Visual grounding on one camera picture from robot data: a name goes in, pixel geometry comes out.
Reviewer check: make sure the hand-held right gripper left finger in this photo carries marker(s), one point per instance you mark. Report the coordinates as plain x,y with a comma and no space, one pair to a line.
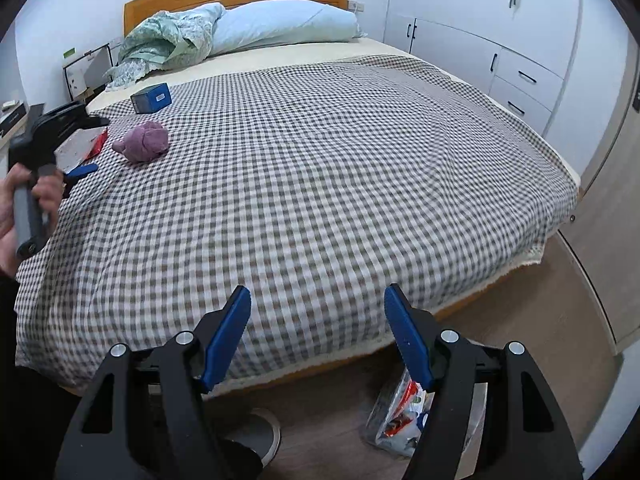
227,335

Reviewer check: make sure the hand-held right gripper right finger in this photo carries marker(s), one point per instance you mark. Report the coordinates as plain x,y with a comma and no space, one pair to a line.
407,335

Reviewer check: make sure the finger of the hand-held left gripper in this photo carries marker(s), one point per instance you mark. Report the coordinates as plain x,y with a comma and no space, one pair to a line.
82,170
95,121

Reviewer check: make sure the silver red snack wrapper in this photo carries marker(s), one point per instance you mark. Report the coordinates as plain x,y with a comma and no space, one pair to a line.
75,147

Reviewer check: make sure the grey bin with plastic bag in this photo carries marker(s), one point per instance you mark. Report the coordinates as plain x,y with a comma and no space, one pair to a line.
385,410

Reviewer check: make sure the person's left hand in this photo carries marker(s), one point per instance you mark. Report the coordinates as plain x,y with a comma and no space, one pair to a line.
50,192

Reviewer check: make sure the black flat box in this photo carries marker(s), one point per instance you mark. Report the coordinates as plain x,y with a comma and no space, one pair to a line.
10,116

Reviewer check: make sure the purple crumpled cloth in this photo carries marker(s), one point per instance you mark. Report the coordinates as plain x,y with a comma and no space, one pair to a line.
142,141

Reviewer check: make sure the blue box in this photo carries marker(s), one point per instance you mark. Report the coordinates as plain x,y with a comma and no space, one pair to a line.
150,99

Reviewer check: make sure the grey slipper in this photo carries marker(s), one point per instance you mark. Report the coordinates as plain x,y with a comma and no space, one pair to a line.
260,430

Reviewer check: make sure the green floral quilt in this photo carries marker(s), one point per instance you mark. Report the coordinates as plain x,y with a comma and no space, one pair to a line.
165,40

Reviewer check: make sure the cream mattress sheet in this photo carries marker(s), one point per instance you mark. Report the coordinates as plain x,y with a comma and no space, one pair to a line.
250,60

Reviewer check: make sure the checked blanket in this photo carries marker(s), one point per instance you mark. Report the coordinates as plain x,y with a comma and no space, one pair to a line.
325,185

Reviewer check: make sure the person's left leg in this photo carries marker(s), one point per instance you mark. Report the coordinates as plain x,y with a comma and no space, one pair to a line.
55,410

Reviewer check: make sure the light blue pillow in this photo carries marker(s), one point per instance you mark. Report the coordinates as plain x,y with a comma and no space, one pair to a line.
285,25

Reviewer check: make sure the wooden door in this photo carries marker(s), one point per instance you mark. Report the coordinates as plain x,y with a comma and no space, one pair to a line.
610,185

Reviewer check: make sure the white wardrobe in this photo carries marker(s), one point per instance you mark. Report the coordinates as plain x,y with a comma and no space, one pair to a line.
475,20

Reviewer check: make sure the wall socket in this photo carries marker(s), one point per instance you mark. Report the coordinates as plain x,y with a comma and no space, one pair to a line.
356,6

